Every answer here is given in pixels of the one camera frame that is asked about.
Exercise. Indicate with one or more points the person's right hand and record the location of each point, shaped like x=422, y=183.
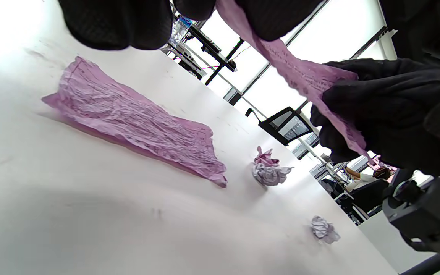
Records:
x=395, y=110

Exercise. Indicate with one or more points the person's left hand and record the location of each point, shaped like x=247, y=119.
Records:
x=117, y=23

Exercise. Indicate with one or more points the pink paper invoice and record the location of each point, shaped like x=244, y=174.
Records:
x=264, y=157
x=136, y=122
x=300, y=72

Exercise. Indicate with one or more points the white paper invoice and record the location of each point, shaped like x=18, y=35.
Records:
x=324, y=229
x=269, y=175

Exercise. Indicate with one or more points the clear plastic water bottle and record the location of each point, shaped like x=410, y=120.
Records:
x=180, y=28

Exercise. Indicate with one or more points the black keyboard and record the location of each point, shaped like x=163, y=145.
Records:
x=206, y=40

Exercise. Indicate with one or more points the black standing desk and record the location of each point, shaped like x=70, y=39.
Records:
x=220, y=57

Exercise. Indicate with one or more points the black mesh office chair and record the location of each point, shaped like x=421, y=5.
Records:
x=287, y=126

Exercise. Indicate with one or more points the black computer mouse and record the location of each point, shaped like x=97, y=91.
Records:
x=232, y=65

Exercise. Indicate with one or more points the brown side table white frame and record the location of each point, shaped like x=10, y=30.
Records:
x=183, y=57

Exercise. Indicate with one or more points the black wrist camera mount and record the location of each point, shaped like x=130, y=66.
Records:
x=430, y=214

